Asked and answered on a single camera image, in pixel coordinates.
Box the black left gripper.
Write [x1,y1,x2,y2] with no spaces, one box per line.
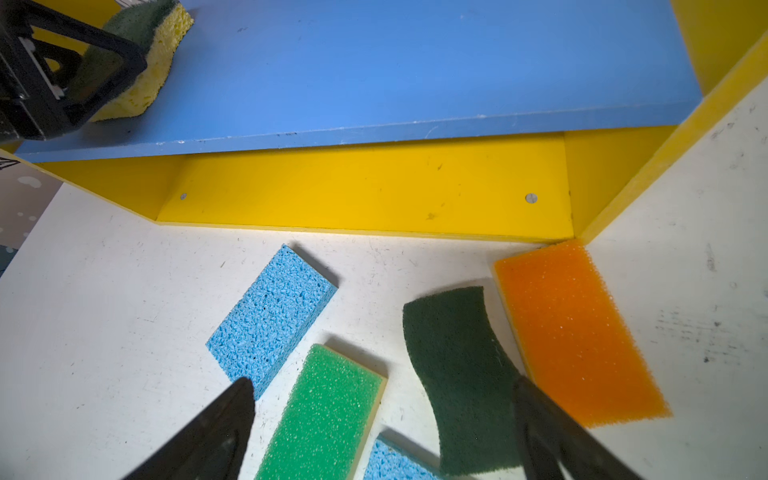
[1,1,148,141]

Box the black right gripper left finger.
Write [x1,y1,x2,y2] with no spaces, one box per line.
[127,377,255,479]

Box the yellow shelf with coloured boards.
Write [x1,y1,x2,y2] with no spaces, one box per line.
[18,1,767,243]

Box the blue sponge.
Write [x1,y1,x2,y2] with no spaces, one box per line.
[206,245,337,400]
[363,436,441,480]

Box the blue sponge lower right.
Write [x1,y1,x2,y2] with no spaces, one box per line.
[363,436,441,480]

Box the blue sponge upper middle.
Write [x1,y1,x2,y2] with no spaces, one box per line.
[206,245,337,400]

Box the dark green wavy sponge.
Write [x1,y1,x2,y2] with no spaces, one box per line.
[402,286,522,476]
[68,0,196,123]

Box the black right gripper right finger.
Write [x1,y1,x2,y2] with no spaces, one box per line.
[513,377,640,480]

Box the orange sponge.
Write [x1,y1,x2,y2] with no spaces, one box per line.
[493,240,672,428]

